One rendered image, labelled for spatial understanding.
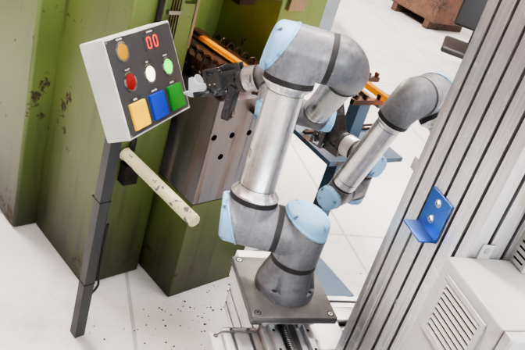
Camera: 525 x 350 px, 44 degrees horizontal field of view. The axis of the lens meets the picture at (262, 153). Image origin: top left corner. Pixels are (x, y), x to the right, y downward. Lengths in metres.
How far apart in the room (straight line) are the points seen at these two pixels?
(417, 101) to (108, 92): 0.83
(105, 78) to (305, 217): 0.67
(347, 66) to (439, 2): 7.25
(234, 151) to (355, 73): 1.15
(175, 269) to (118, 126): 1.01
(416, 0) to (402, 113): 7.12
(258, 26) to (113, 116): 1.04
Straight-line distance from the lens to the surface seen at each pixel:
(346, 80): 1.41
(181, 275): 2.74
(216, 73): 1.89
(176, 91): 2.01
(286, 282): 1.59
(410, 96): 1.80
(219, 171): 2.49
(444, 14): 8.72
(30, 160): 2.85
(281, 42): 1.37
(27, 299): 2.69
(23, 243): 2.95
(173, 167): 2.57
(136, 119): 1.83
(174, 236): 2.64
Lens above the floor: 1.82
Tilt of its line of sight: 27 degrees down
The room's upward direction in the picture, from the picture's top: 17 degrees clockwise
